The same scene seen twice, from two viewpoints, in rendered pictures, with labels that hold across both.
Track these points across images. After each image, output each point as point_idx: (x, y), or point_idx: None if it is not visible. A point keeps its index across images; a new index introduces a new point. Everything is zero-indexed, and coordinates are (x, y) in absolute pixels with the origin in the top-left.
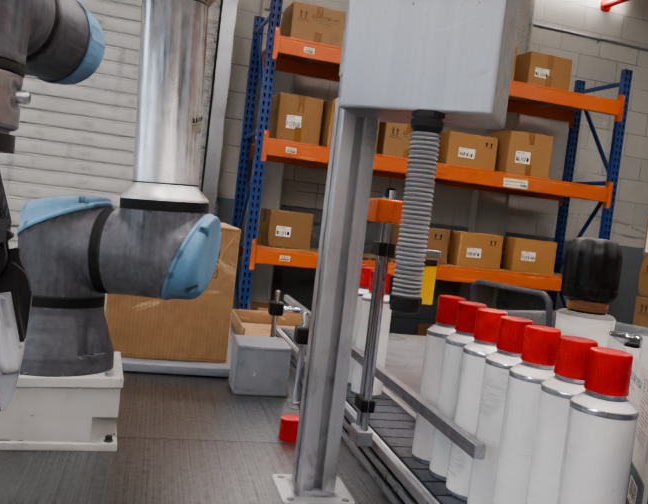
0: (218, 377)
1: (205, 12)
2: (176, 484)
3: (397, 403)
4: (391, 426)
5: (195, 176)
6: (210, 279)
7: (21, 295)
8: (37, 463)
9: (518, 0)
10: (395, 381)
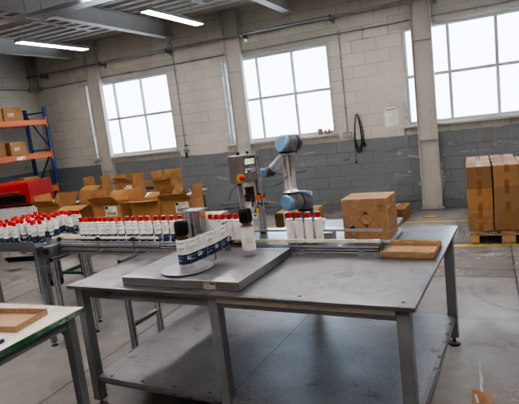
0: None
1: (283, 158)
2: (275, 238)
3: (283, 244)
4: (269, 242)
5: (285, 187)
6: (289, 208)
7: (251, 202)
8: None
9: (232, 163)
10: (260, 229)
